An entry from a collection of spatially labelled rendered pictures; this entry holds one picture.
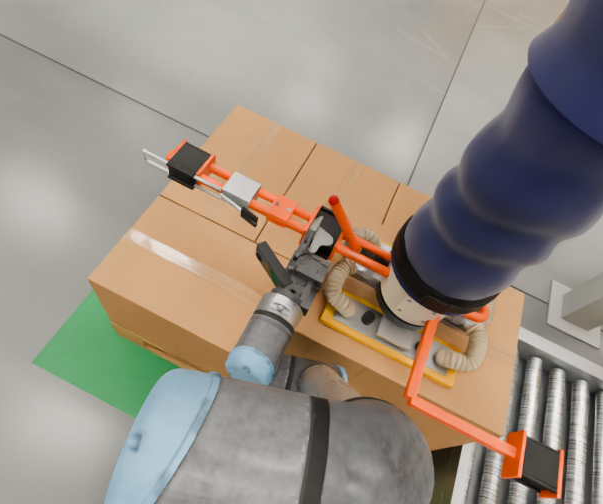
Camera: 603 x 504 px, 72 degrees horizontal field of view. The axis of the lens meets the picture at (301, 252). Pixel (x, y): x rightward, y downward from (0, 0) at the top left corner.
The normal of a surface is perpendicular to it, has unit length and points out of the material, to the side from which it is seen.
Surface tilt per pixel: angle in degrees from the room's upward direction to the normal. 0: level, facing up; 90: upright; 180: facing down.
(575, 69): 63
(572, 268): 0
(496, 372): 0
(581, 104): 71
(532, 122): 97
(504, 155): 83
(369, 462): 20
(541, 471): 1
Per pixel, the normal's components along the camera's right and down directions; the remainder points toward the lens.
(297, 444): 0.17, -0.66
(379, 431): 0.50, -0.78
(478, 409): 0.19, -0.49
